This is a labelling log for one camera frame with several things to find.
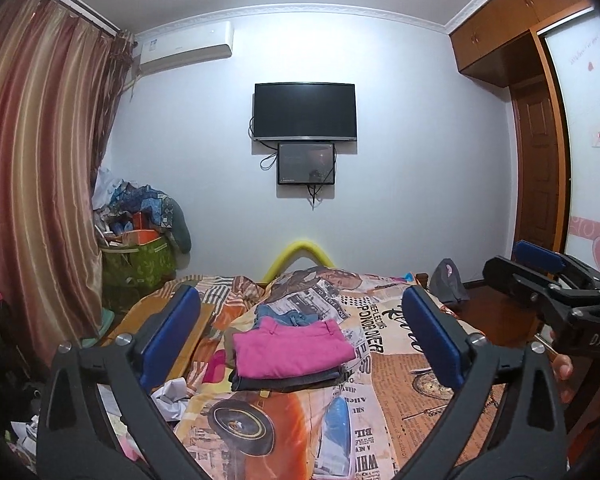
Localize wooden overhead cabinet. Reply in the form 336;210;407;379
449;0;593;88

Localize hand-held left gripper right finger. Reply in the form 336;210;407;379
395;285;568;480

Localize person's right hand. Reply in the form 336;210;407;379
549;327;576;403

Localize white curtain rail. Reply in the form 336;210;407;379
22;0;122;39

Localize striped brown curtain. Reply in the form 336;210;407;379
0;0;136;376

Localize bamboo lap desk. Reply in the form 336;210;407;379
97;287;216;348

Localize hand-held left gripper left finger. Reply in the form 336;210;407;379
35;284;202;480

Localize dark folded pants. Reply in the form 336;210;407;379
228;362;353;393

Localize blue jeans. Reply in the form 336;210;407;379
252;304;326;331

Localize grey backpack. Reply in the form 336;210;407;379
428;258;471;306

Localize yellow foam bed guard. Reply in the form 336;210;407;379
262;241;337;283

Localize pink pants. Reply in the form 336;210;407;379
231;319;357;380

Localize printed blanket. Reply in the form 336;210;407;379
95;267;511;480

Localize teal cloth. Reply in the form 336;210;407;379
82;309;117;349

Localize white air conditioner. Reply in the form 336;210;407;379
136;20;235;75

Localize black wall television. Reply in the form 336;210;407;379
252;81;358;142

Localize white sliding wardrobe door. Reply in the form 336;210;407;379
537;7;600;281

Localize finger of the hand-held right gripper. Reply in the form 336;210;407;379
511;240;588;286
482;256;581;321

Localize brown wooden door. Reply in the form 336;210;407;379
510;80;561;256

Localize green storage bag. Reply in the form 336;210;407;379
100;235;177;291

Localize pile of mixed clothes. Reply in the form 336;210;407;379
92;167;178;241

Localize small black monitor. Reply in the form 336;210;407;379
277;142;337;186

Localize grey cushion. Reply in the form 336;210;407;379
169;195;193;256

